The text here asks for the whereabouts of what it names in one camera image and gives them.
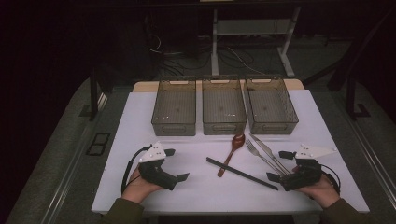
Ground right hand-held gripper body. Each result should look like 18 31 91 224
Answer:
279 143 338 192

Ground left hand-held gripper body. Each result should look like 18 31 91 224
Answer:
137 140 179 191

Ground silver metal knife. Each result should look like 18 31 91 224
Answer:
248 133 292 175

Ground silver metal fork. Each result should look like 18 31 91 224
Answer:
245 138 288 176

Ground clear grey plastic bin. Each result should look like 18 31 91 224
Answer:
201 77 248 136
150 77 197 137
244 77 300 135

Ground brown wooden spoon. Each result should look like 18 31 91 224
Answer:
217 133 247 178

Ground person's left hand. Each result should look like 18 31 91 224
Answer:
120 167 164 204

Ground person's right hand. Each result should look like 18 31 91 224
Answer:
298 174 341 209

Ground light wooden board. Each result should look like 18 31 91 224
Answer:
133 78 305 93

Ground black metal stand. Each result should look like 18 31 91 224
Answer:
303 8 396 121

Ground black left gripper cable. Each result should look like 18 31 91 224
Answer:
120 145 153 194

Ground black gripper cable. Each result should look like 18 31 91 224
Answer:
320 163 342 195
120 145 153 194

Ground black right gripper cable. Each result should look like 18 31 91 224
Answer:
320 163 342 195

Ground black floor outlet frame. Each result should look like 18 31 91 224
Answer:
86 132 112 157

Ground metal floor rail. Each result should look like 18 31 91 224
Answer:
340 106 396 202
40 92 108 224

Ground black floor cables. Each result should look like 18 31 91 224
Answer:
144 15 260 77

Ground white floor cable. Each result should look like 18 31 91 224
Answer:
225 46 261 77

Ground white metal desk frame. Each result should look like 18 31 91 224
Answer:
210 7 302 78

